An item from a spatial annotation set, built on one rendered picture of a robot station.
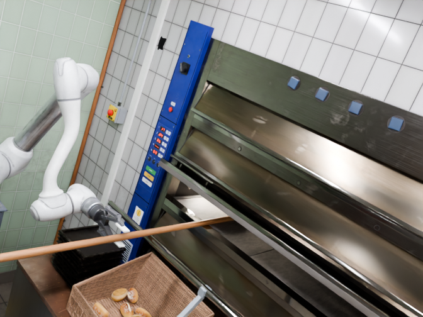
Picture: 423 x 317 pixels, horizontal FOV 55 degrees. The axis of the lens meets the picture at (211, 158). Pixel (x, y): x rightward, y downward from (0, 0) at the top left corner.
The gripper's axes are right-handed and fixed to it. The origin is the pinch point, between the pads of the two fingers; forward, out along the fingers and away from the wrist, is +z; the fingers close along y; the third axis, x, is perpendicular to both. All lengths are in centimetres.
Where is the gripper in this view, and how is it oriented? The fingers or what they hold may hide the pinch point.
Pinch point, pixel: (120, 235)
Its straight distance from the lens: 181.4
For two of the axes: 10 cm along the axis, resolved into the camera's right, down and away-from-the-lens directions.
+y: -3.4, 9.0, 2.6
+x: -6.4, -0.2, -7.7
